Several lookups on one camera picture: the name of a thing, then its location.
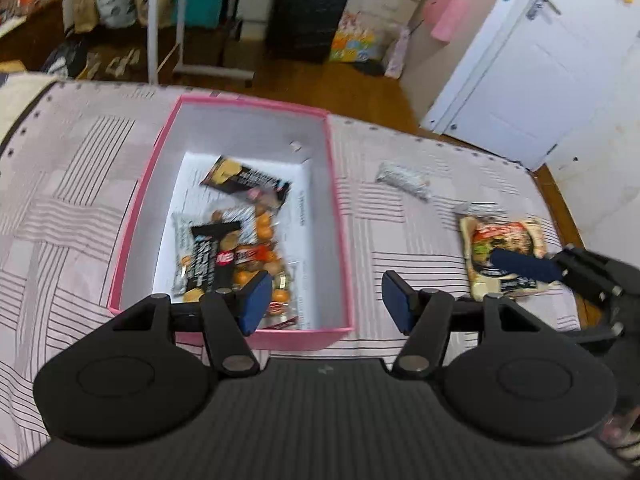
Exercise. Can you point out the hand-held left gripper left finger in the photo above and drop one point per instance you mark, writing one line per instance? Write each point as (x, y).
(252, 300)

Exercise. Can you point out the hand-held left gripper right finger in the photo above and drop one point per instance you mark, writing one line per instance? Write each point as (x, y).
(397, 300)

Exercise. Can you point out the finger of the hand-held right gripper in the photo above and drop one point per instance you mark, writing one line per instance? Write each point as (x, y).
(525, 265)

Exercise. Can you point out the beige snack bag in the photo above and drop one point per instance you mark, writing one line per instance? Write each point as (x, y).
(500, 236)

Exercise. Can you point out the black chip packet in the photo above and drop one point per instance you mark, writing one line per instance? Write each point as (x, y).
(245, 177)
(210, 260)

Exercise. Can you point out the clear bag of coated nuts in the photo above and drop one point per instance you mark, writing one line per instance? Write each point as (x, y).
(262, 232)

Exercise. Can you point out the silver snack packet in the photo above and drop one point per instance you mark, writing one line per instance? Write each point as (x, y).
(480, 208)

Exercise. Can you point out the grey snack bar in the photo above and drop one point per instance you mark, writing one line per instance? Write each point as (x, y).
(181, 227)

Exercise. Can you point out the pink cardboard box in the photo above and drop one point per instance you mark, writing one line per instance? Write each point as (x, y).
(325, 210)

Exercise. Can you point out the silver snack bar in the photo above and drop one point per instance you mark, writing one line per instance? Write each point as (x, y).
(402, 178)

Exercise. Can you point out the printed paper sheet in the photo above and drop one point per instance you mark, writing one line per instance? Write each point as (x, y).
(192, 185)

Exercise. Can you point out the white door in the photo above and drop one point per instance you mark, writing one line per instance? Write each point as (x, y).
(525, 70)

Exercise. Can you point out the dark floor mat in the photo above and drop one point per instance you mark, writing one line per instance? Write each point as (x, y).
(370, 66)

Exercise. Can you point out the white patterned bag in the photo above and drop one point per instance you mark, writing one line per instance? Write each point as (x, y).
(397, 52)

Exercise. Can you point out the pink hanging bag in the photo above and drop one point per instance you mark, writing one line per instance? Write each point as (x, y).
(447, 15)

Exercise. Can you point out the colourful gift bag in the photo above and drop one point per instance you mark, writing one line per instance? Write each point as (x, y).
(355, 40)

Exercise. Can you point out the black suitcase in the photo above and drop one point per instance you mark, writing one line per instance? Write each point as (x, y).
(307, 7)

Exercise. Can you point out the wooden folding table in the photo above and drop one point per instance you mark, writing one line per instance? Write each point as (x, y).
(155, 10)

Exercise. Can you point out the black bag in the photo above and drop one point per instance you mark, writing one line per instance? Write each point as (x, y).
(65, 57)

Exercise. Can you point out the blue white printed bag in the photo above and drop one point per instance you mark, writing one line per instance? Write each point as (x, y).
(115, 7)

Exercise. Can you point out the brown paper bag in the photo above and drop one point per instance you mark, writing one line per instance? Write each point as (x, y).
(90, 5)

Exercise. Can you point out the wooden nightstand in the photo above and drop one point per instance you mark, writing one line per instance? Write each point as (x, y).
(35, 35)

